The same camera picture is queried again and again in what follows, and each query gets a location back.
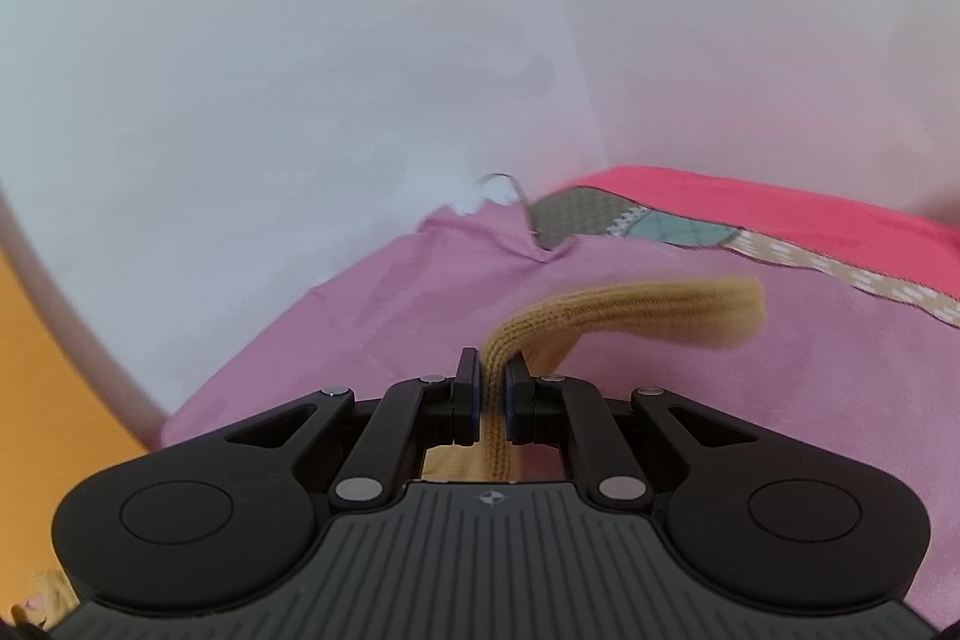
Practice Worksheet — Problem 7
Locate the pink printed bed sheet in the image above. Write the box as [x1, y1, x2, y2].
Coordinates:
[160, 203, 958, 624]

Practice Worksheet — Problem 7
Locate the tan knitted cardigan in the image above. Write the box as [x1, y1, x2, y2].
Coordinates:
[423, 276, 766, 482]

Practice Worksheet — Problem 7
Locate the red blanket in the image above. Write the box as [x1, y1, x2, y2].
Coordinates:
[568, 166, 958, 298]

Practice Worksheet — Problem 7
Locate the grey patterned quilt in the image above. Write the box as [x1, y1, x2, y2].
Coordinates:
[527, 187, 958, 328]

